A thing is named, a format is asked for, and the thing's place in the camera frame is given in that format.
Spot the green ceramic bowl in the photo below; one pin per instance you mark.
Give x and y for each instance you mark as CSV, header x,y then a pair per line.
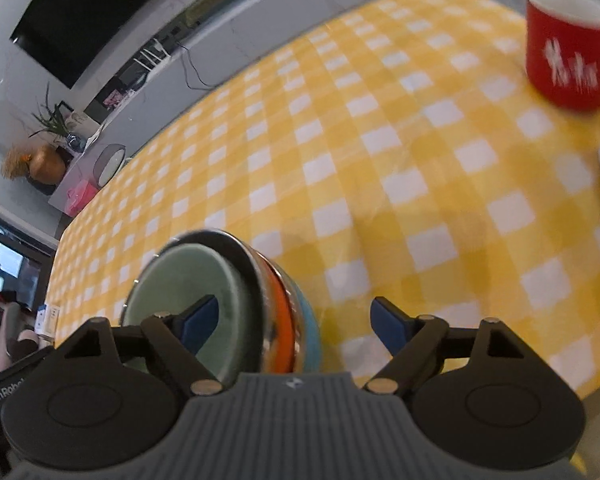
x,y
180,280

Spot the dark and beige cloth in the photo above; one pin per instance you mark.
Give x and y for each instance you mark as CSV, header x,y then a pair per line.
x,y
15,330

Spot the dried yellow flower bunch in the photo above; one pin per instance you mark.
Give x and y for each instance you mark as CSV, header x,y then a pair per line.
x,y
16,164

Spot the marble television cabinet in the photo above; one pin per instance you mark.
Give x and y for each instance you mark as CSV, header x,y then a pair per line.
x,y
230,35

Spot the glass sliding door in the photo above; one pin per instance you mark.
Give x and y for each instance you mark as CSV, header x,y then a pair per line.
x,y
10,270

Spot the white cardboard box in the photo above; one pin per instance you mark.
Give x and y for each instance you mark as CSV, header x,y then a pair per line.
x,y
47,322

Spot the blue glass vase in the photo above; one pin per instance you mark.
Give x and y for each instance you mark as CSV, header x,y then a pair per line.
x,y
74,141

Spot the orange steel-lined bowl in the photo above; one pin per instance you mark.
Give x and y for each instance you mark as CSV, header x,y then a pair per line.
x,y
280,320

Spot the pink storage box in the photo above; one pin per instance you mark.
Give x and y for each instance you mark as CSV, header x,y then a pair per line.
x,y
80,197

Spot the red mug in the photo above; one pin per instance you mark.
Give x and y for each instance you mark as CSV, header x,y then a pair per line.
x,y
565,60

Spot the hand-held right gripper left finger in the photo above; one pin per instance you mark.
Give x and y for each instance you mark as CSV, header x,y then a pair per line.
x,y
202,320

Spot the pink printed box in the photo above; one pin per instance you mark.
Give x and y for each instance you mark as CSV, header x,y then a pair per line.
x,y
113,98

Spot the yellow checked tablecloth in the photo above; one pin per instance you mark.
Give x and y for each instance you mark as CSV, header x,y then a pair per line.
x,y
380,160

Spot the green leafy plant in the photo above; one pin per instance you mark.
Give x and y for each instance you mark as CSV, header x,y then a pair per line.
x,y
52,115

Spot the gold vase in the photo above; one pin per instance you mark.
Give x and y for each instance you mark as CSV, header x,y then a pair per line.
x,y
47,164

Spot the blue steel-lined bowl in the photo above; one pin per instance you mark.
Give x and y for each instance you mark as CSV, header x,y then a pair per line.
x,y
307,330

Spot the small grey stool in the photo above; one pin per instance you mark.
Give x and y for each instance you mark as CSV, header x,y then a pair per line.
x,y
107,165

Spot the white router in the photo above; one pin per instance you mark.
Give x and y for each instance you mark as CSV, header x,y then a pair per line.
x,y
155,55

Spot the black wall television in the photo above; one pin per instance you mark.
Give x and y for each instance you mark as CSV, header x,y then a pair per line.
x,y
80,25

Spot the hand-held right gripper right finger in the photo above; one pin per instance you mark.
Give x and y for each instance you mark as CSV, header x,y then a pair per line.
x,y
387,325

